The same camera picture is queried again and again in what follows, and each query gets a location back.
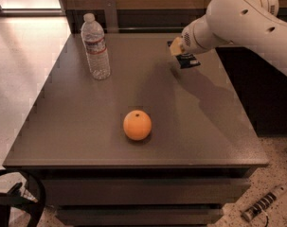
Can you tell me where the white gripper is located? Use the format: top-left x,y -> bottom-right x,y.
170,16 -> 220,56

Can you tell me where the dark blue snack bar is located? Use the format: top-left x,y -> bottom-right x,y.
174,52 -> 200,69

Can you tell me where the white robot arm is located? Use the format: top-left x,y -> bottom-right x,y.
170,0 -> 287,77

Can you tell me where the orange fruit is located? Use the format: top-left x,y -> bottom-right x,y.
123,110 -> 152,141

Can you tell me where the clear plastic water bottle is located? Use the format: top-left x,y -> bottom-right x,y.
81,13 -> 111,80

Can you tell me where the upper brown drawer front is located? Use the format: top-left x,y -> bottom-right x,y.
43,179 -> 250,205

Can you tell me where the brown drawer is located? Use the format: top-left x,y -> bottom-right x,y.
57,208 -> 223,226
43,179 -> 250,205

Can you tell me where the lower brown drawer front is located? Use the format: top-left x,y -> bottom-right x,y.
57,208 -> 223,226

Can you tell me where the left metal wall bracket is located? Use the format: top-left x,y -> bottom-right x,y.
102,0 -> 119,33

